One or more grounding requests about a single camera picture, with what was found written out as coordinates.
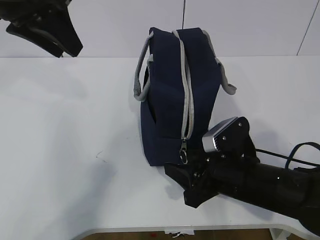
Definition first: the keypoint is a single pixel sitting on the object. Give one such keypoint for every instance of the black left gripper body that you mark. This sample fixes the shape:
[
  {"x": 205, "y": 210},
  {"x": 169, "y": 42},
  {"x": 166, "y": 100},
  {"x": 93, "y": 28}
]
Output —
[{"x": 17, "y": 12}]

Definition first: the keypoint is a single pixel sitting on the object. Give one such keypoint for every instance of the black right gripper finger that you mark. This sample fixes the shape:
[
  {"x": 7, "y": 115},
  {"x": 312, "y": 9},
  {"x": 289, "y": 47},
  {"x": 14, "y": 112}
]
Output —
[{"x": 183, "y": 174}]

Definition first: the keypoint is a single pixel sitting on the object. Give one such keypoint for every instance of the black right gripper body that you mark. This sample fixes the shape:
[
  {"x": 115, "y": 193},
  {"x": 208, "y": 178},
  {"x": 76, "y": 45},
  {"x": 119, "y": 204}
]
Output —
[{"x": 212, "y": 173}]

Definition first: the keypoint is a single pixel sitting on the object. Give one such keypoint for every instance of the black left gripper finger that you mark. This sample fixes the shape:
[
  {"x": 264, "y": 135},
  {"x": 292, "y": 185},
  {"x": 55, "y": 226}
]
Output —
[
  {"x": 56, "y": 26},
  {"x": 25, "y": 33}
]

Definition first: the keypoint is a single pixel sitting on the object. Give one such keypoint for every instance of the navy blue zip bag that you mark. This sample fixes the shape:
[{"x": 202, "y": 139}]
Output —
[{"x": 177, "y": 79}]

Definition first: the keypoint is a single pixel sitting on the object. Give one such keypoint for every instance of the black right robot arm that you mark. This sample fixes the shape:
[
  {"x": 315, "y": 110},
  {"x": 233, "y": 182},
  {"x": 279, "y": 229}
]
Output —
[{"x": 93, "y": 144}]

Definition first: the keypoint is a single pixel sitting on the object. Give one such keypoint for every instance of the white torn paper scrap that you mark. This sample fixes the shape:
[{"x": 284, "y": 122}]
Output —
[{"x": 174, "y": 234}]

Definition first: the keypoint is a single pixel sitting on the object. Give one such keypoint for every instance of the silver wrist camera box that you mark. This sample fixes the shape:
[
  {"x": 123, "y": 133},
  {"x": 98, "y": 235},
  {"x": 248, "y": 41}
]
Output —
[{"x": 230, "y": 136}]

